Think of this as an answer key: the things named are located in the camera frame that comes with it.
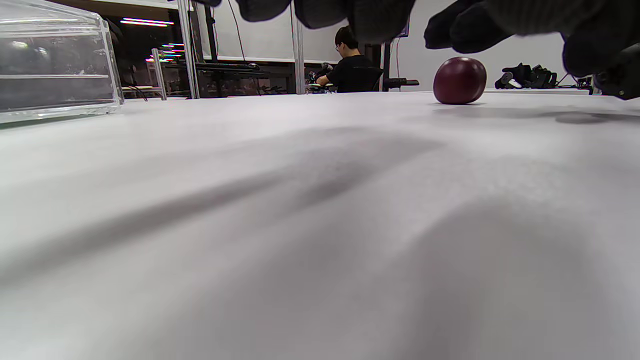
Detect black background desk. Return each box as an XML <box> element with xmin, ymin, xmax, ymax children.
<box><xmin>195</xmin><ymin>61</ymin><xmax>267</xmax><ymax>77</ymax></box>

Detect dark red plum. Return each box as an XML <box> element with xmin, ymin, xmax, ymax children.
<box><xmin>433</xmin><ymin>56</ymin><xmax>488</xmax><ymax>105</ymax></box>

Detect person's left hand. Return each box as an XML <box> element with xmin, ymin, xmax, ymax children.
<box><xmin>195</xmin><ymin>0</ymin><xmax>640</xmax><ymax>101</ymax></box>

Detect black office chair armrest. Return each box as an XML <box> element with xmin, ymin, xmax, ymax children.
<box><xmin>382</xmin><ymin>77</ymin><xmax>420</xmax><ymax>91</ymax></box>

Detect black gloves with cables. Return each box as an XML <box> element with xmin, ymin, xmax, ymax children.
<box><xmin>494</xmin><ymin>63</ymin><xmax>559</xmax><ymax>90</ymax></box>

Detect tall metal frame post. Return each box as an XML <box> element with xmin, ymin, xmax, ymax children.
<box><xmin>176</xmin><ymin>0</ymin><xmax>201</xmax><ymax>100</ymax></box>
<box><xmin>291</xmin><ymin>9</ymin><xmax>306</xmax><ymax>95</ymax></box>

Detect clear acrylic drawer organizer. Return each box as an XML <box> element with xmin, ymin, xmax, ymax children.
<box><xmin>0</xmin><ymin>0</ymin><xmax>125</xmax><ymax>124</ymax></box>

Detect short metal post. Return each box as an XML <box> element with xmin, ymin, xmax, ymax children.
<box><xmin>151</xmin><ymin>48</ymin><xmax>168</xmax><ymax>101</ymax></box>

